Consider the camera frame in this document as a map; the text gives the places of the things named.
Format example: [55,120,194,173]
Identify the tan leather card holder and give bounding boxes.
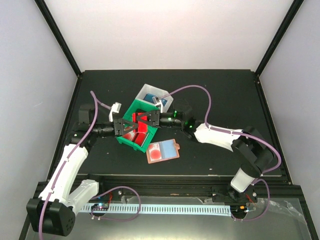
[146,139,180,164]

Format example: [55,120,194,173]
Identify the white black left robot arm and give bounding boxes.
[26,103,138,240]

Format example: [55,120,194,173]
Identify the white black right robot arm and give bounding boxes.
[134,103,282,202]

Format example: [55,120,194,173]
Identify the red white card stack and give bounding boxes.
[123,132,147,147]

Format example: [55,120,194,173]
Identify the blue card stack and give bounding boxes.
[143,93,168,106]

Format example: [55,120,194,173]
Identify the left green plastic bin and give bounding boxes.
[116,126,157,153]

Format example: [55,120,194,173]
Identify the green plastic bin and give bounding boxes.
[123,99,158,134]
[116,126,157,153]

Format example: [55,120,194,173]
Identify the middle green plastic bin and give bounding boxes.
[123,99,158,134]

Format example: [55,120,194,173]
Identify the white plastic bin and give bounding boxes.
[135,83,174,112]

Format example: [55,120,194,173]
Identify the left controller board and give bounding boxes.
[90,203,109,212]

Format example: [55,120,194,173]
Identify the controller board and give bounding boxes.
[90,203,109,212]
[230,205,254,214]

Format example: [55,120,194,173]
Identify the right controller board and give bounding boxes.
[230,205,254,214]

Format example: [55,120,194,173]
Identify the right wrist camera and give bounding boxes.
[152,96,164,113]

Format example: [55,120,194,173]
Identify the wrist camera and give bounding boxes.
[108,102,122,122]
[152,96,164,113]

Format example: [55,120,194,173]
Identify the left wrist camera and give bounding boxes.
[108,102,122,122]

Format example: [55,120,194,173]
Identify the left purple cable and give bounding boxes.
[38,90,142,240]

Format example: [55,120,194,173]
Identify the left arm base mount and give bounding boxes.
[91,185,125,200]

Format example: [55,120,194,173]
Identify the white slotted cable duct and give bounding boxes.
[79,203,231,217]

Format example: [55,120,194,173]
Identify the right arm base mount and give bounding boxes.
[211,186,258,204]

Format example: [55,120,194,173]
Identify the black frame post left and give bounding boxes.
[34,0,82,77]

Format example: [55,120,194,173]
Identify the black frame post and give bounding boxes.
[34,0,82,77]
[255,0,304,77]

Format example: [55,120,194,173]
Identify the black frame post right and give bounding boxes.
[255,0,304,77]

